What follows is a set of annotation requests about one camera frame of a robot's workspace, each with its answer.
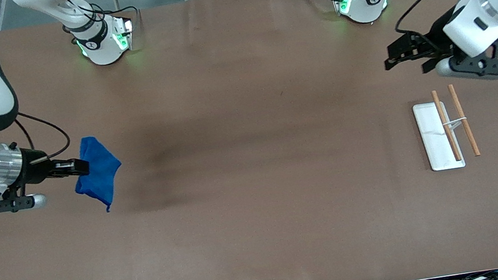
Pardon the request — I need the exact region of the blue microfibre towel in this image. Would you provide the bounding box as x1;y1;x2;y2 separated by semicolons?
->
67;132;129;217

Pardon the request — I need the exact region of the thin metal rack wire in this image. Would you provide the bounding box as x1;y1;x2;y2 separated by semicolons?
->
441;116;469;132

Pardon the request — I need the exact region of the white rack base plate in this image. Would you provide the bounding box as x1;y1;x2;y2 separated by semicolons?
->
412;98;466;174

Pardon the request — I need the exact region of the black right base cable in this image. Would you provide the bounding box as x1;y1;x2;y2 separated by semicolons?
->
88;0;140;22

